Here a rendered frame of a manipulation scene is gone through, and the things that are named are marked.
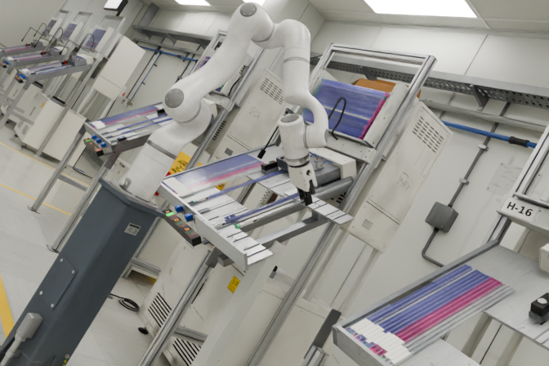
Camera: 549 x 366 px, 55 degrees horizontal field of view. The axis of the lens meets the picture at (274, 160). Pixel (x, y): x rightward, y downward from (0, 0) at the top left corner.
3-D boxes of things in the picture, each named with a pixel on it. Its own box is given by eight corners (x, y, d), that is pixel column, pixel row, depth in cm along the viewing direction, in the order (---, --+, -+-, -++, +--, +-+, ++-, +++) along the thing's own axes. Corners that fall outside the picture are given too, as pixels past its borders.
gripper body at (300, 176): (315, 158, 178) (321, 186, 183) (296, 149, 186) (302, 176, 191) (298, 167, 175) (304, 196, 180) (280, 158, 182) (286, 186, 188)
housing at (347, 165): (344, 192, 247) (342, 164, 242) (286, 164, 287) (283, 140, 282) (357, 187, 251) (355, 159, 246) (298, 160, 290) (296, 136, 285)
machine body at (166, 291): (181, 405, 225) (256, 278, 230) (129, 322, 282) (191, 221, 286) (283, 429, 263) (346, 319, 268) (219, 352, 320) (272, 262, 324)
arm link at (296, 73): (332, 64, 183) (330, 150, 176) (287, 69, 188) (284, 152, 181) (326, 54, 175) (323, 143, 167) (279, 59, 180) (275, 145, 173)
